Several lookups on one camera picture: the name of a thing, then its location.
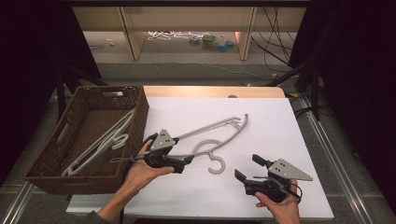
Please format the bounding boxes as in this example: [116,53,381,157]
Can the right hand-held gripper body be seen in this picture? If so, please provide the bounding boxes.
[243,158,314,203]

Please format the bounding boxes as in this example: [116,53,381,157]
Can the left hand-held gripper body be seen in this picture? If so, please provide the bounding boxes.
[143,128,177,171]

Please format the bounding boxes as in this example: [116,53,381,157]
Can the grey plastic clothes hanger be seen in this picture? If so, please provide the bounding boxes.
[166,113,249,175]
[61,108,136,177]
[62,111,136,177]

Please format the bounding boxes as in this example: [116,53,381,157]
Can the brown woven basket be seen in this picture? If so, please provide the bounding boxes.
[24,85,150,195]

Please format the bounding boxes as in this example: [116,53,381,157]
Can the person's right hand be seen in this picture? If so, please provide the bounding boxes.
[255,178,302,217]

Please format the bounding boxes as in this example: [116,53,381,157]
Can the person's left hand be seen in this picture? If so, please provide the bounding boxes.
[122,139,176,196]

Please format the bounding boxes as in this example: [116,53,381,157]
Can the white table mat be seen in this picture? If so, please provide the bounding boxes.
[66,96,334,220]

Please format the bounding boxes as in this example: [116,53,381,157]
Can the black metal stand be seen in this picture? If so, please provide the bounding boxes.
[267,59,321,121]
[55,64,108,121]

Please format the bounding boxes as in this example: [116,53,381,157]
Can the pile of colourful toys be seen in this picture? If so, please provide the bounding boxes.
[188,33,239,53]

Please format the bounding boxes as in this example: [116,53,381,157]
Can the beige wooden desk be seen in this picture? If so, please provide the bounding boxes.
[72,6,307,62]

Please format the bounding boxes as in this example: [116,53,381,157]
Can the black curtain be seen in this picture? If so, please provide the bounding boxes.
[289,0,396,216]
[0,0,103,188]

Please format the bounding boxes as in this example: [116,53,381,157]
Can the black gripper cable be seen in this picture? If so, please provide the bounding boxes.
[279,178,304,202]
[118,136,157,224]

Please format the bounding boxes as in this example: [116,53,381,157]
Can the aluminium rail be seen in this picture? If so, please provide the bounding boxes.
[0,181,35,224]
[297,96,375,224]

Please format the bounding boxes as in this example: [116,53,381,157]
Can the white cables on floor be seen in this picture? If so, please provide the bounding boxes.
[147,30,195,42]

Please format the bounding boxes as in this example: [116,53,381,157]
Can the black hanging cables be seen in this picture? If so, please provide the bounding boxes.
[250,6,302,75]

